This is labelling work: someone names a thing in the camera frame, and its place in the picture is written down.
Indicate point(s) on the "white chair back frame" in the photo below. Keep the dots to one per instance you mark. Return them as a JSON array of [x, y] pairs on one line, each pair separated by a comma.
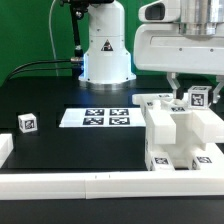
[[171, 121]]

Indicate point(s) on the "white L-shaped fence rail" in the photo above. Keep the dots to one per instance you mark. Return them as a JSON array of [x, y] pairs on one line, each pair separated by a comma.
[[96, 163]]

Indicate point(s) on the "white tagged cube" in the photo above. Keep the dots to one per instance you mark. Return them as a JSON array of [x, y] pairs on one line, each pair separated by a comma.
[[199, 97], [27, 123]]

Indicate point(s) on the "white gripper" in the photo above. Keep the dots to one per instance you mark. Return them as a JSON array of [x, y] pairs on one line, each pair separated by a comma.
[[160, 47]]

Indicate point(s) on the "white chair seat block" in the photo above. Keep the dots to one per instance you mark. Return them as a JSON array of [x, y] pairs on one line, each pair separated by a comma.
[[180, 156]]

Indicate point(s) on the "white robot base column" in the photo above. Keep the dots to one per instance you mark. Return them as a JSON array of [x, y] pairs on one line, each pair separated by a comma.
[[107, 62]]

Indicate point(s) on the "white flat base plate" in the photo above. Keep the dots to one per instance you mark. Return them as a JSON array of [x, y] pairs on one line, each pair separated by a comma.
[[102, 117]]

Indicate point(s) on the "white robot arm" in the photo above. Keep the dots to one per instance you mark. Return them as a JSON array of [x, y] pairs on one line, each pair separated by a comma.
[[194, 17]]

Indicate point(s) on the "white left fence piece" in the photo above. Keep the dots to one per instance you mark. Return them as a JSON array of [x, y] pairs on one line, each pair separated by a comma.
[[6, 146]]

